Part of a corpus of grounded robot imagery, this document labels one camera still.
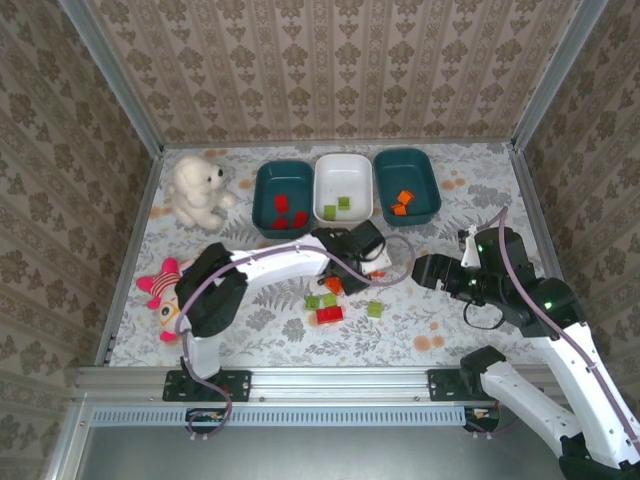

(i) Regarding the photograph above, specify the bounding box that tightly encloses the large red lego brick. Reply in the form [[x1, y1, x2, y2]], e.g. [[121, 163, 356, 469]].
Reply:
[[315, 305, 346, 325]]

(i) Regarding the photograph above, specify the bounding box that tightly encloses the floral patterned table cover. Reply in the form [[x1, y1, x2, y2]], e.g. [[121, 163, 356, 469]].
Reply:
[[107, 142, 574, 366]]

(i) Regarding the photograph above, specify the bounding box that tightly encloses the white plastic bin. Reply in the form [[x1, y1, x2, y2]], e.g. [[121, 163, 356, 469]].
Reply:
[[312, 152, 374, 225]]

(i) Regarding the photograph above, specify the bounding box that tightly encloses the teal plastic bin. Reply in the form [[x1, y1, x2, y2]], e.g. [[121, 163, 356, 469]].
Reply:
[[251, 159, 316, 240], [372, 147, 443, 226]]

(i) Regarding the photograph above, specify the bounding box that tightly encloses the white teddy bear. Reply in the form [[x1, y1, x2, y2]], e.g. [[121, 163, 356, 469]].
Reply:
[[166, 154, 239, 231]]

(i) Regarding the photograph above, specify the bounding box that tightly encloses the pink haired rag doll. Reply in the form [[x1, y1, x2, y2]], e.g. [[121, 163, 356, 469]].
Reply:
[[135, 256, 199, 344]]

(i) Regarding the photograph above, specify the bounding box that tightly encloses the grey metal panel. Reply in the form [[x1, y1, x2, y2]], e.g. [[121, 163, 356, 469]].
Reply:
[[79, 424, 571, 480]]

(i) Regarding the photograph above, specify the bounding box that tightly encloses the white left camera bracket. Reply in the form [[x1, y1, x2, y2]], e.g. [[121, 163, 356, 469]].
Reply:
[[359, 248, 393, 277]]

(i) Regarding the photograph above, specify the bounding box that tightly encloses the white camera bracket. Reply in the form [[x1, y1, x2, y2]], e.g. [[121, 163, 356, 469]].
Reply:
[[359, 248, 393, 277], [458, 225, 482, 270]]

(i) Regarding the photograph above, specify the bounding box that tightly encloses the white right camera bracket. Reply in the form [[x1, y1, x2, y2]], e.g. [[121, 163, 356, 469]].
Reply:
[[458, 225, 482, 270]]

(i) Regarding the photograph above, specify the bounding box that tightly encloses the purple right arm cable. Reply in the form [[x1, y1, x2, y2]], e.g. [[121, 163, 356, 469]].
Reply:
[[462, 206, 640, 446]]

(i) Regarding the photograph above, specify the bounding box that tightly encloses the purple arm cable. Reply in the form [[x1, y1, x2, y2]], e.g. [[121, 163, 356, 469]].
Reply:
[[177, 232, 416, 441], [462, 206, 640, 446]]

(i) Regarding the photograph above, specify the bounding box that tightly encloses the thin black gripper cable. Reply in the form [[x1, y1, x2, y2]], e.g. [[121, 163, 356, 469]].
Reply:
[[463, 298, 507, 331]]

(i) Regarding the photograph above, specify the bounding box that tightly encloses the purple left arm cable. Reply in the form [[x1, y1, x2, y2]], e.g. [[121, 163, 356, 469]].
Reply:
[[177, 232, 416, 441]]

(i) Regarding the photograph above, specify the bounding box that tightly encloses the wide aluminium mounting rail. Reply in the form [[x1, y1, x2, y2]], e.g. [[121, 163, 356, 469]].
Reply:
[[74, 364, 619, 404]]

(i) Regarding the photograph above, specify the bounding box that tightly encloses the thin aluminium table edge rail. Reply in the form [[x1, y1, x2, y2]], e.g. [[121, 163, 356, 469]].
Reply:
[[160, 139, 516, 150]]

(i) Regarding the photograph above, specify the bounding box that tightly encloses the grey slotted cable duct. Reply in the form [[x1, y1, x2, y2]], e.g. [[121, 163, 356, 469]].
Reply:
[[91, 405, 469, 427]]

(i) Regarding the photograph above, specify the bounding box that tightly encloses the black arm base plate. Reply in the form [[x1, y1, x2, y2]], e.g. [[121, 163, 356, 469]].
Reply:
[[162, 368, 252, 403], [427, 368, 501, 403]]

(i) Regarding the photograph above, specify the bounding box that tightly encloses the aluminium frame post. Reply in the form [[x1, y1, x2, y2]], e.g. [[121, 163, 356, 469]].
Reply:
[[510, 0, 611, 151], [58, 0, 166, 156]]

